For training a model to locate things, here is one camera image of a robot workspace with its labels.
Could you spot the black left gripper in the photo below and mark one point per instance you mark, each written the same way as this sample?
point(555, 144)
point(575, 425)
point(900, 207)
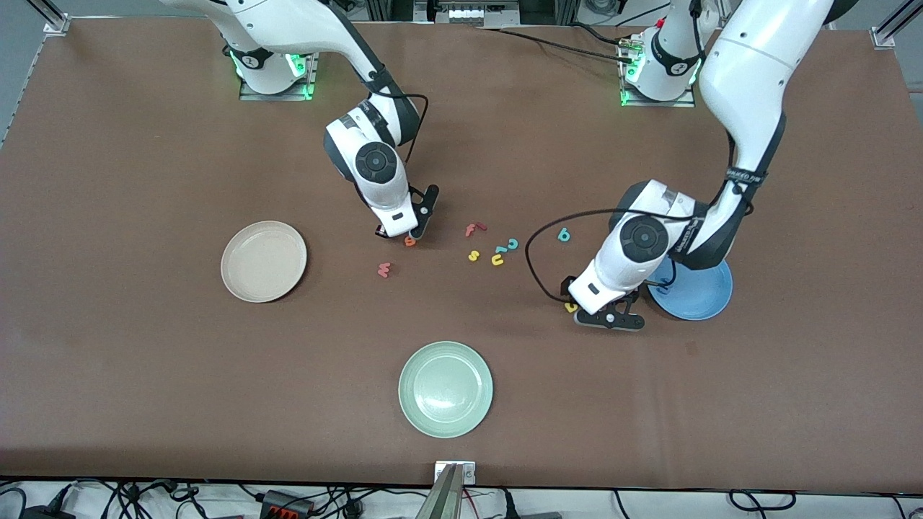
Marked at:
point(567, 282)

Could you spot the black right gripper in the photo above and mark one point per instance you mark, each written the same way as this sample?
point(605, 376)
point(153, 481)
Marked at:
point(380, 231)

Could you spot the pink foam letter w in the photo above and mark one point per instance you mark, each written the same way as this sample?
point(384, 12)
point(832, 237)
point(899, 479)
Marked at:
point(383, 270)

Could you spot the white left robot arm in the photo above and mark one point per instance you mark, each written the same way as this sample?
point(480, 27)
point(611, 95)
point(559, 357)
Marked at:
point(750, 86)

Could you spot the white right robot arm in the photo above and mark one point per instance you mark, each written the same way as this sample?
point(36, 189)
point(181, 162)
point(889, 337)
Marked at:
point(375, 162)

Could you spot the red foam letter f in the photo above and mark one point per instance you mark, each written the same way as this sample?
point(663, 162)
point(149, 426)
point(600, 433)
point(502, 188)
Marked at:
point(472, 230)

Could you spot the light brown plate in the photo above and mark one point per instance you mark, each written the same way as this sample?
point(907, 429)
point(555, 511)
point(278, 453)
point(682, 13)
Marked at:
point(264, 261)

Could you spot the blue plate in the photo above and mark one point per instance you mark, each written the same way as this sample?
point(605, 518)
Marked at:
point(703, 295)

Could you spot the pale green plate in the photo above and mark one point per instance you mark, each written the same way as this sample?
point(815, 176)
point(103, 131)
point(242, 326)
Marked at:
point(445, 389)

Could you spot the silver equipment box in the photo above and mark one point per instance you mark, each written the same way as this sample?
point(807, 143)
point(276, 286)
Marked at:
point(479, 14)

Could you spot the black orange power strip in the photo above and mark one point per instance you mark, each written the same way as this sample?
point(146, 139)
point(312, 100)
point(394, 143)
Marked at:
point(285, 504)

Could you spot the black power adapter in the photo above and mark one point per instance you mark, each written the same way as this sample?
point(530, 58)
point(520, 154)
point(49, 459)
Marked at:
point(47, 514)

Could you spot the right black camera mount bracket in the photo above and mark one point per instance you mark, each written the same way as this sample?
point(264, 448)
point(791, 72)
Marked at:
point(430, 198)

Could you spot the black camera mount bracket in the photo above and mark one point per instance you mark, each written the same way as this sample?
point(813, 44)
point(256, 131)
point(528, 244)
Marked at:
point(624, 321)
point(430, 198)

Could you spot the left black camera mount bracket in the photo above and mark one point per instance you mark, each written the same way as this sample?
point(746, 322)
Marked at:
point(624, 321)

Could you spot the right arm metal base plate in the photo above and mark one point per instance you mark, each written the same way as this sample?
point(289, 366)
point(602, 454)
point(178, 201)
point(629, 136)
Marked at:
point(249, 94)

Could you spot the small metal table bracket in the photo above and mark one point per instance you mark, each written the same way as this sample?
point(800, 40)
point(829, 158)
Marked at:
point(469, 472)

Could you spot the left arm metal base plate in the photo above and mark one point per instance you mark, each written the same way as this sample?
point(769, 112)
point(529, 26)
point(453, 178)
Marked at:
point(685, 104)

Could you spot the aluminium camera pole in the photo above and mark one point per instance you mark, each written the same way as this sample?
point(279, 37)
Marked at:
point(441, 501)

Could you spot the metal corner bracket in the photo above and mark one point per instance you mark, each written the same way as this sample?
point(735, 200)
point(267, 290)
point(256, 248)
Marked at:
point(883, 37)
point(56, 27)

